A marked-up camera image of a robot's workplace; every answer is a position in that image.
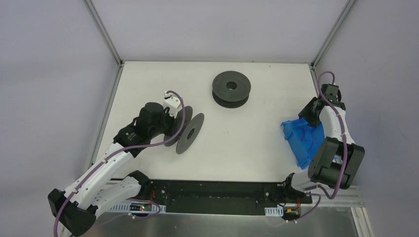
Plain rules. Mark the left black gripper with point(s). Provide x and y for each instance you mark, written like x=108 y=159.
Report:
x=169 y=123

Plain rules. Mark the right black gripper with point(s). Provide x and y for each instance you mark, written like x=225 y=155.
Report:
x=309 y=113

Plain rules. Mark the black cable spool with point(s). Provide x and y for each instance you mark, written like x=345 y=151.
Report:
x=231 y=89

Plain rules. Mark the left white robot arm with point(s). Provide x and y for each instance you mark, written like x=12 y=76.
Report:
x=78 y=206

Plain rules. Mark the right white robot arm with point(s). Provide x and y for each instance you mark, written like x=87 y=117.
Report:
x=322 y=146

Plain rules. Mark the blue plastic bin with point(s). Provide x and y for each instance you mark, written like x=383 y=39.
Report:
x=305 y=141

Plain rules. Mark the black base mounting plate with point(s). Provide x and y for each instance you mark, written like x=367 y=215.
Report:
x=225 y=198

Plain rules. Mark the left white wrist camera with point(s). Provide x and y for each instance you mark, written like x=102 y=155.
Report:
x=172 y=102

